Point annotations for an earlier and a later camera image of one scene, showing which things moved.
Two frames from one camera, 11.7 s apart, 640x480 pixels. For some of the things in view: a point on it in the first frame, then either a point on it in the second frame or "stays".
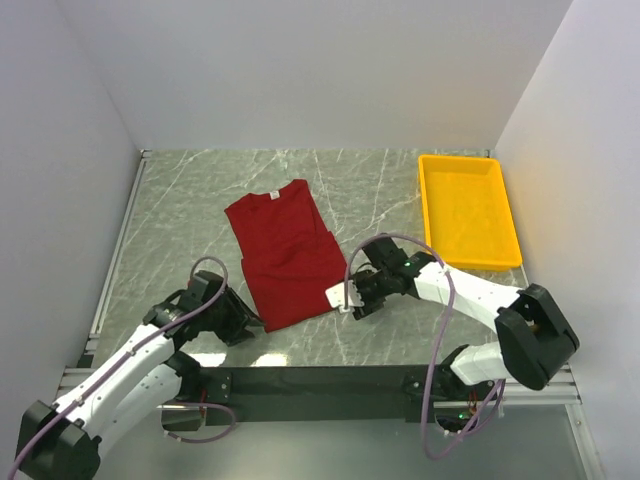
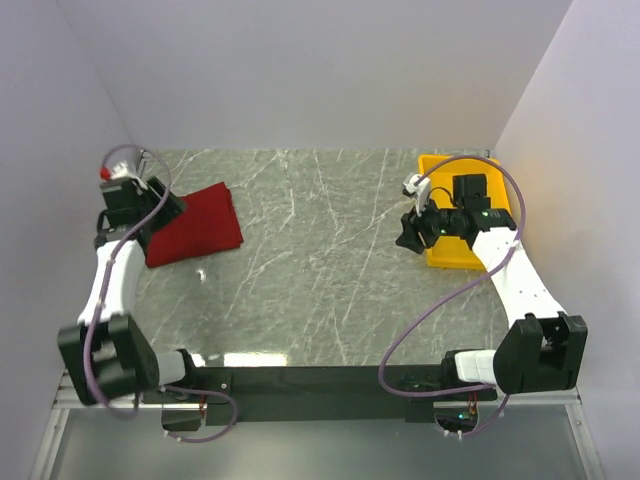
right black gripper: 369,305 -> 410,237
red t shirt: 289,258 -> 207,223
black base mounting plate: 297,395 stays
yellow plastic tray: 470,218 stays
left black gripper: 240,312 -> 173,207
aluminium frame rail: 555,388 stays
